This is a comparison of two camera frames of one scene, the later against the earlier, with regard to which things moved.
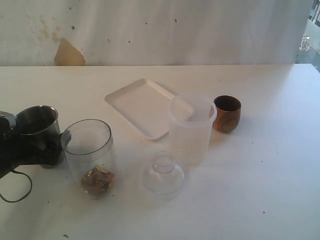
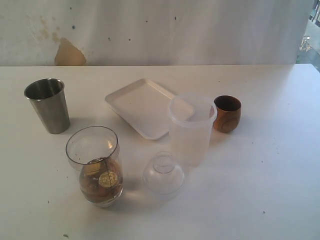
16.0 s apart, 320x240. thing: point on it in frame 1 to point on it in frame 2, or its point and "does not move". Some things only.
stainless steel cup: x=39 y=125 to x=48 y=96
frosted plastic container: x=190 y=117 does not move
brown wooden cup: x=228 y=113 does not move
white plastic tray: x=144 y=106 does not move
